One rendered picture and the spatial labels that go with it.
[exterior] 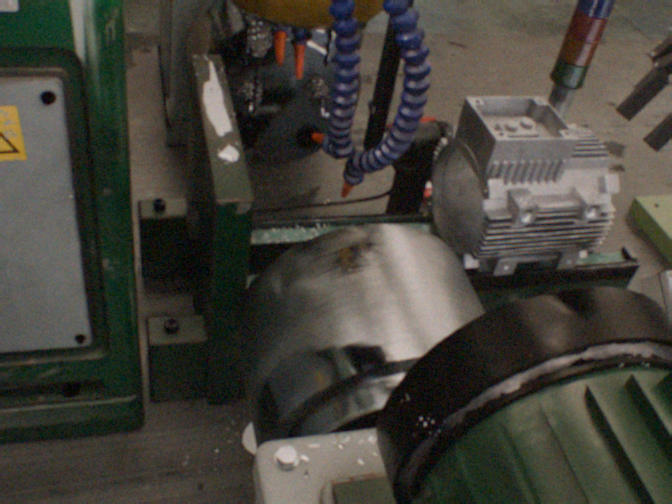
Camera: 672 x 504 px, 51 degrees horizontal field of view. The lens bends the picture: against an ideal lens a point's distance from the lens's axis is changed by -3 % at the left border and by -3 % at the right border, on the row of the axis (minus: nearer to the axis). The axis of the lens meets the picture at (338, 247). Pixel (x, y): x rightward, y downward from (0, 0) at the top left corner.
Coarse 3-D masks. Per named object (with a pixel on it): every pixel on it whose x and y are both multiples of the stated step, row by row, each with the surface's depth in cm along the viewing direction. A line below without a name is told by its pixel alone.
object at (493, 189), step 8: (448, 128) 100; (448, 136) 100; (600, 176) 97; (608, 176) 95; (616, 176) 96; (488, 184) 90; (496, 184) 91; (600, 184) 97; (608, 184) 95; (616, 184) 96; (488, 192) 90; (496, 192) 90; (600, 192) 97; (608, 192) 95; (616, 192) 96; (488, 200) 92; (432, 208) 107; (464, 256) 98; (584, 256) 104; (464, 264) 98; (472, 264) 99
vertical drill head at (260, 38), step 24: (240, 0) 68; (264, 0) 66; (288, 0) 66; (312, 0) 66; (360, 0) 67; (384, 0) 71; (264, 24) 70; (288, 24) 68; (312, 24) 68; (360, 24) 71; (264, 48) 72; (360, 48) 75
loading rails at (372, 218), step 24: (336, 216) 107; (360, 216) 107; (384, 216) 108; (408, 216) 109; (432, 216) 110; (264, 240) 102; (264, 264) 104; (528, 264) 107; (576, 264) 108; (600, 264) 107; (624, 264) 108; (480, 288) 103; (504, 288) 105; (528, 288) 106; (552, 288) 108; (624, 288) 112
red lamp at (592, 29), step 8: (576, 8) 120; (576, 16) 120; (584, 16) 118; (592, 16) 118; (576, 24) 120; (584, 24) 119; (592, 24) 118; (600, 24) 119; (576, 32) 120; (584, 32) 120; (592, 32) 119; (600, 32) 120; (584, 40) 120; (592, 40) 120
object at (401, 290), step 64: (320, 256) 67; (384, 256) 66; (448, 256) 71; (256, 320) 68; (320, 320) 62; (384, 320) 60; (448, 320) 62; (256, 384) 65; (320, 384) 58; (384, 384) 57
